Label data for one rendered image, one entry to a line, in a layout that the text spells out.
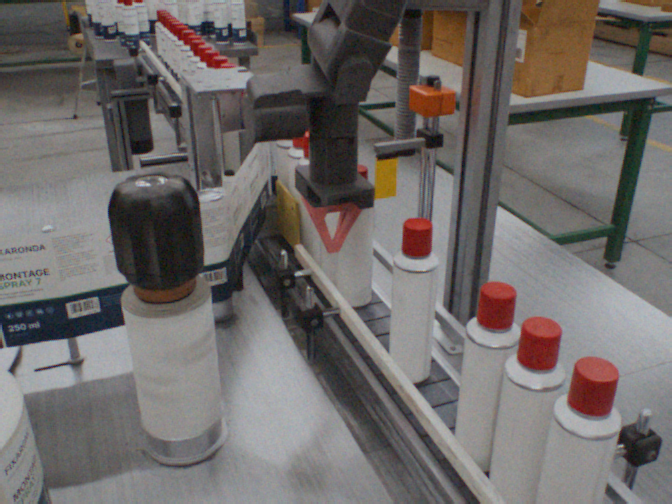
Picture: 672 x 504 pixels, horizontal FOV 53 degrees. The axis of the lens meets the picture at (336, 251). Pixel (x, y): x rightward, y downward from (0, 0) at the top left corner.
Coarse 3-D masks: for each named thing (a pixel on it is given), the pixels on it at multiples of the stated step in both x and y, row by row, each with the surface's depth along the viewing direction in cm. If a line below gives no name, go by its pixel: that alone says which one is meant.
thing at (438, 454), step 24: (360, 312) 96; (384, 312) 96; (384, 336) 91; (432, 360) 86; (384, 384) 82; (432, 384) 82; (456, 384) 82; (408, 408) 78; (432, 408) 78; (456, 408) 78; (456, 480) 68
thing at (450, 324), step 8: (376, 248) 96; (376, 256) 95; (384, 256) 93; (384, 264) 93; (392, 264) 91; (392, 272) 91; (440, 312) 81; (448, 312) 81; (440, 320) 81; (448, 320) 79; (456, 320) 79; (448, 328) 79; (456, 328) 78; (464, 328) 78; (456, 336) 78; (464, 336) 76; (464, 344) 76; (608, 480) 58; (616, 480) 58; (608, 488) 57; (616, 488) 57; (624, 488) 57; (608, 496) 58; (616, 496) 57; (624, 496) 56; (632, 496) 56
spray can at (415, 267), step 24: (408, 240) 74; (408, 264) 74; (432, 264) 75; (408, 288) 75; (432, 288) 76; (408, 312) 77; (432, 312) 78; (408, 336) 78; (432, 336) 80; (408, 360) 80
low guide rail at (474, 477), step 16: (304, 256) 103; (320, 272) 99; (320, 288) 98; (336, 304) 93; (352, 320) 88; (368, 336) 85; (368, 352) 84; (384, 352) 82; (384, 368) 80; (400, 384) 77; (416, 400) 74; (416, 416) 74; (432, 416) 72; (432, 432) 71; (448, 432) 69; (448, 448) 68; (464, 464) 66; (464, 480) 66; (480, 480) 64; (480, 496) 63; (496, 496) 62
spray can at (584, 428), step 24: (600, 360) 52; (576, 384) 51; (600, 384) 50; (552, 408) 54; (576, 408) 52; (600, 408) 51; (552, 432) 54; (576, 432) 52; (600, 432) 51; (552, 456) 54; (576, 456) 52; (600, 456) 52; (552, 480) 55; (576, 480) 53; (600, 480) 54
